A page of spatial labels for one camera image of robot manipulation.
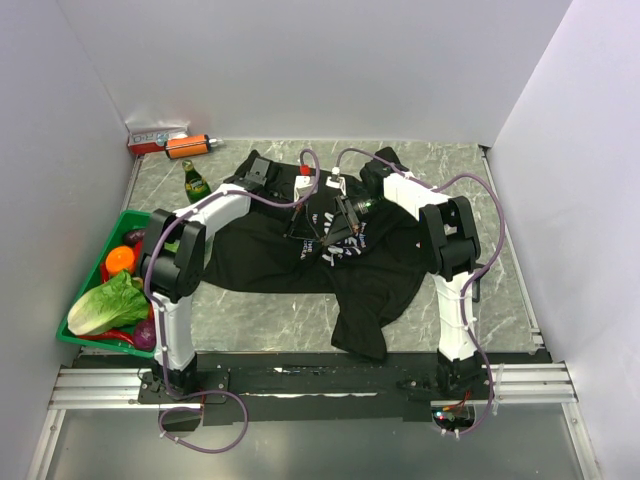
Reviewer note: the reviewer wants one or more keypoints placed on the black printed t-shirt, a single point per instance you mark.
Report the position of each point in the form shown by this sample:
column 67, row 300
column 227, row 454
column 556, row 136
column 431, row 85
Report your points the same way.
column 374, row 276

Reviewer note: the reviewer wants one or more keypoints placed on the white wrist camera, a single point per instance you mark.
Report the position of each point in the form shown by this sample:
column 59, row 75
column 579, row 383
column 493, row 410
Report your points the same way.
column 336, row 183
column 303, row 183

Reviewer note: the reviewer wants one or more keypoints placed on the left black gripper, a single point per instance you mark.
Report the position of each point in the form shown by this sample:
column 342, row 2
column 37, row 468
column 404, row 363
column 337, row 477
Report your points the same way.
column 302, row 227

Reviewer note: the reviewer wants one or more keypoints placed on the purple red onion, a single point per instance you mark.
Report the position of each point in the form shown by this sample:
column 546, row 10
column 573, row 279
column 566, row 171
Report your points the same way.
column 144, row 335

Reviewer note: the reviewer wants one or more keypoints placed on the green glass bottle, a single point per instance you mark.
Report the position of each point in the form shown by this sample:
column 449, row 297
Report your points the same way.
column 196, row 186

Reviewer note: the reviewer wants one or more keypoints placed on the red white cardboard box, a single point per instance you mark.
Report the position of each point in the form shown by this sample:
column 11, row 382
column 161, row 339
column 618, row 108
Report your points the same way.
column 152, row 139

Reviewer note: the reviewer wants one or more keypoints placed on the black wire frame cube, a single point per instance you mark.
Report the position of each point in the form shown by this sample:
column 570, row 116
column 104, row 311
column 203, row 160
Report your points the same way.
column 479, row 273

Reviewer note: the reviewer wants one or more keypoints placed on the dark purple eggplant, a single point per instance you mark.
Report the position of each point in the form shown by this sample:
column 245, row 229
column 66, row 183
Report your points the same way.
column 132, row 237

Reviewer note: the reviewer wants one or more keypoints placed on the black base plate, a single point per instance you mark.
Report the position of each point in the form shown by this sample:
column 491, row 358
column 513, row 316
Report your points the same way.
column 229, row 387

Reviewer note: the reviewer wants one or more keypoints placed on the green plastic tray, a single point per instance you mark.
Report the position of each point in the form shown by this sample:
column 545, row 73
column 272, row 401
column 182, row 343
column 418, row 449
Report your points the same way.
column 129, row 220

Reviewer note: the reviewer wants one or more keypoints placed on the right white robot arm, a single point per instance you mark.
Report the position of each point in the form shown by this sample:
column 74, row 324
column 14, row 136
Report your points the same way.
column 450, row 245

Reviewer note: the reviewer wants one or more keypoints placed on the aluminium rail frame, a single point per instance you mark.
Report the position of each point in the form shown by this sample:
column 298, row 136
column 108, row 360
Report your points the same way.
column 103, row 389

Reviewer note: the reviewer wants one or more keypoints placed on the lettuce head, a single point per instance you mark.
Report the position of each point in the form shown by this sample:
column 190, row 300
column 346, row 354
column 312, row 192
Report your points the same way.
column 120, row 302

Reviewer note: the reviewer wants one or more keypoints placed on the orange cylinder tool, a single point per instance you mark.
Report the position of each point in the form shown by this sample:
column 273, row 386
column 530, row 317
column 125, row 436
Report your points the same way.
column 178, row 148

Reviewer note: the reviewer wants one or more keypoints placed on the red chili pepper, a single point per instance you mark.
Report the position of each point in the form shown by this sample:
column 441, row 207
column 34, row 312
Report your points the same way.
column 113, row 334

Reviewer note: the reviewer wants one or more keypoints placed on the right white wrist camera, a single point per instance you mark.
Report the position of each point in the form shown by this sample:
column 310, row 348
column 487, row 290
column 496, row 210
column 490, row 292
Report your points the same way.
column 336, row 183

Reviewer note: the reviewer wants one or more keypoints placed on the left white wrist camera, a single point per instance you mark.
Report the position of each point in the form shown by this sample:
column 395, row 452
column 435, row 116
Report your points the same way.
column 303, row 183

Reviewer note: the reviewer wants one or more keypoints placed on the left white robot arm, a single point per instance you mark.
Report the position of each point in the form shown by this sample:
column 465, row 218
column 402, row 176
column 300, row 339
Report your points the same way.
column 173, row 259

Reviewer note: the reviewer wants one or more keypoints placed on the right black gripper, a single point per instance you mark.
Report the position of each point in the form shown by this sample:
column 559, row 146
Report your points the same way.
column 345, row 231

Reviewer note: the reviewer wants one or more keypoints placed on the orange fruit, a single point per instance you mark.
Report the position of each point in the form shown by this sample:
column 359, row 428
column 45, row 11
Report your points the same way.
column 120, row 259

